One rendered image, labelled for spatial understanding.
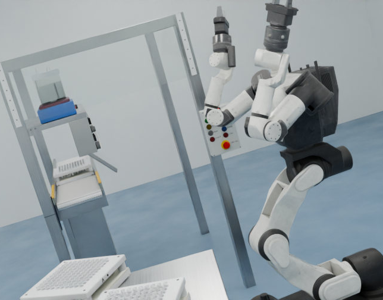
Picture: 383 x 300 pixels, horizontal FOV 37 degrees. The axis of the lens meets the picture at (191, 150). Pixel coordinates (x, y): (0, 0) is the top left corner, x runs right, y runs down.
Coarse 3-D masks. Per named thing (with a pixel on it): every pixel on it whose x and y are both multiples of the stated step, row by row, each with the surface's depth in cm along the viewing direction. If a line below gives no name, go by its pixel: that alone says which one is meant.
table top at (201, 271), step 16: (192, 256) 189; (208, 256) 185; (144, 272) 187; (160, 272) 183; (176, 272) 180; (192, 272) 177; (208, 272) 173; (192, 288) 166; (208, 288) 163; (224, 288) 160
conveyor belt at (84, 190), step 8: (72, 160) 439; (88, 176) 366; (64, 184) 363; (72, 184) 357; (80, 184) 350; (88, 184) 345; (96, 184) 339; (56, 192) 346; (64, 192) 340; (72, 192) 335; (80, 192) 329; (88, 192) 324; (96, 192) 324; (56, 200) 327; (64, 200) 322; (72, 200) 321; (80, 200) 322; (88, 200) 323; (64, 208) 321
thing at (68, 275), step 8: (72, 264) 188; (80, 264) 186; (88, 264) 184; (96, 264) 181; (64, 272) 183; (72, 272) 181; (80, 272) 180; (88, 272) 178; (48, 280) 180; (56, 280) 178; (64, 280) 177; (72, 280) 175; (80, 280) 172
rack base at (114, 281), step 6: (126, 270) 186; (114, 276) 183; (120, 276) 182; (126, 276) 185; (108, 282) 180; (114, 282) 179; (120, 282) 182; (102, 288) 177; (108, 288) 175; (114, 288) 178; (96, 294) 173
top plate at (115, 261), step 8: (112, 256) 188; (120, 256) 186; (112, 264) 181; (120, 264) 183; (104, 272) 176; (112, 272) 179; (40, 280) 184; (96, 280) 171; (32, 288) 179; (64, 288) 172; (72, 288) 171; (80, 288) 169; (88, 288) 168; (96, 288) 170; (24, 296) 175; (32, 296) 173; (40, 296) 172; (48, 296) 170; (56, 296) 169; (64, 296) 168; (72, 296) 167; (80, 296) 166; (88, 296) 166
